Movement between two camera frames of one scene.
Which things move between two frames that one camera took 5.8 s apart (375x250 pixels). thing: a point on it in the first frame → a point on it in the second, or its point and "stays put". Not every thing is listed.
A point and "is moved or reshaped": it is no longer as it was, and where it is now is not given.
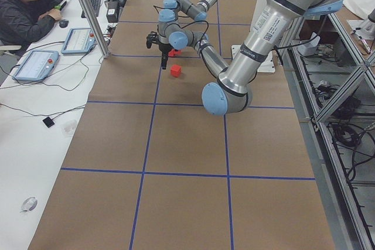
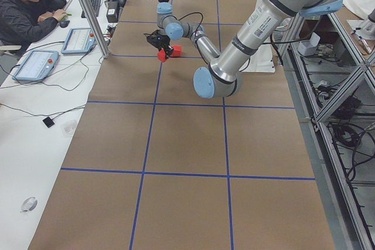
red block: (176, 70) is moved or reshaped
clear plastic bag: (68, 127) stays put
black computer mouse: (63, 23) stays put
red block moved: (173, 52) stays put
